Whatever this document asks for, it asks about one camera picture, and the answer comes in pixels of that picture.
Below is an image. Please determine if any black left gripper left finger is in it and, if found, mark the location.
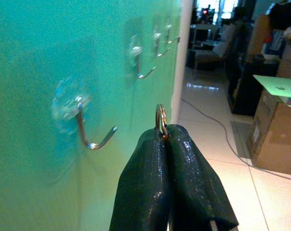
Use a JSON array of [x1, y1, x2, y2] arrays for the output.
[[108, 127, 171, 231]]

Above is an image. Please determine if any black cabinet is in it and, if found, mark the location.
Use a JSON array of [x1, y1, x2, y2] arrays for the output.
[[228, 60, 280, 116]]

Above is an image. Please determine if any large printed cardboard box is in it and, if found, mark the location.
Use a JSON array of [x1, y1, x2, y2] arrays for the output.
[[277, 40, 291, 80]]

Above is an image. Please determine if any grey floor cable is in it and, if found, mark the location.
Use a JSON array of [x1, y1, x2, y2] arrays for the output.
[[180, 98, 291, 181]]

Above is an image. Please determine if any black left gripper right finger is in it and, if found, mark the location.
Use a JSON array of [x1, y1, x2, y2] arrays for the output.
[[164, 124, 240, 231]]

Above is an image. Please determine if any low brown cardboard box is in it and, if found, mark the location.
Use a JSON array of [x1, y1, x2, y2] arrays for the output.
[[246, 89, 291, 176]]

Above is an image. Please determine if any steel adhesive wall hook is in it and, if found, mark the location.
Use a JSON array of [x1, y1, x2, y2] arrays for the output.
[[152, 14, 172, 58], [164, 14, 181, 45], [124, 18, 158, 85], [51, 78, 119, 151]]

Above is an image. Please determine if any blue key with silver ring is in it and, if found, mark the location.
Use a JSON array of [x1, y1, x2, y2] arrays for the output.
[[155, 103, 169, 141]]

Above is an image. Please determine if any green wall sheet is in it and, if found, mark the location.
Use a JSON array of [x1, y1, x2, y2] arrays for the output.
[[0, 0, 182, 231]]

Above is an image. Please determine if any brown wooden cabinet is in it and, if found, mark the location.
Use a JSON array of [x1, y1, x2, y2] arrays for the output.
[[246, 14, 272, 57]]

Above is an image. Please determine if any green board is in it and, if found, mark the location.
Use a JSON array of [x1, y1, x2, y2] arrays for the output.
[[253, 74, 291, 100]]

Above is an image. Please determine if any chair with pale cushion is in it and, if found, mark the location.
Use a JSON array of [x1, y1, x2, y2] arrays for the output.
[[193, 23, 239, 73]]

